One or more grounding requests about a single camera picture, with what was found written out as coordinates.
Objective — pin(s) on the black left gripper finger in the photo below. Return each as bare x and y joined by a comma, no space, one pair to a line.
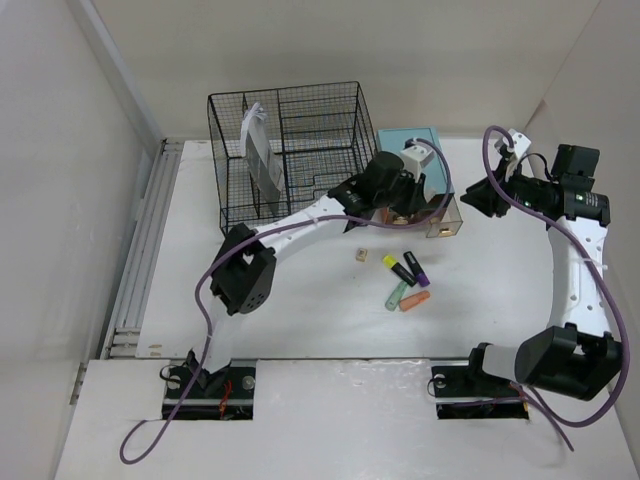
404,206
420,196

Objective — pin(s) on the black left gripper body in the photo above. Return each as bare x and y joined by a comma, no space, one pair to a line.
404,184

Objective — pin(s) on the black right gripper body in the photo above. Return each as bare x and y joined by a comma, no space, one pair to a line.
527,191

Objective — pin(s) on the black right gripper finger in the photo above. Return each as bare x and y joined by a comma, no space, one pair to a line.
484,200
487,182

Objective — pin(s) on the clear drawer with gold knob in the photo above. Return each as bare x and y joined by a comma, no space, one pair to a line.
448,221

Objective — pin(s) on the yellow highlighter marker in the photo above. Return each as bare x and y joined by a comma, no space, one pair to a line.
399,270

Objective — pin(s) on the beige eraser with barcode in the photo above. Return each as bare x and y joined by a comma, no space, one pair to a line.
361,255

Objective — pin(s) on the purple highlighter marker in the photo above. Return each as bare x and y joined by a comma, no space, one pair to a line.
416,269

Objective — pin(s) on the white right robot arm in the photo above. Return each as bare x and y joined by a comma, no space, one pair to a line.
576,355

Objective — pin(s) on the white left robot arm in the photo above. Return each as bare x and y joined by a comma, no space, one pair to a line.
244,267

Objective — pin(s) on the blue orange drawer box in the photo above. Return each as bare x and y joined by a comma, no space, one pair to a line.
393,140

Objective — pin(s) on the green correction tape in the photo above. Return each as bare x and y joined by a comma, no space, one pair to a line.
392,302

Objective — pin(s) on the orange correction tape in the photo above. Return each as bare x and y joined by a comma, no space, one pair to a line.
414,300

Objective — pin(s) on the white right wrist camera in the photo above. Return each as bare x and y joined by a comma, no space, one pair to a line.
512,150

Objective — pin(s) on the black wire mesh desk organizer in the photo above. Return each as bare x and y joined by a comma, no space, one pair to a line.
321,135

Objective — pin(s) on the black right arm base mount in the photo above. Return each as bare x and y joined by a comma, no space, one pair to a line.
460,395

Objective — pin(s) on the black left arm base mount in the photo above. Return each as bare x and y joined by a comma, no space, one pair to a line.
228,395

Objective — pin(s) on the aluminium rail frame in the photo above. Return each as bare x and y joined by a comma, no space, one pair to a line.
123,324

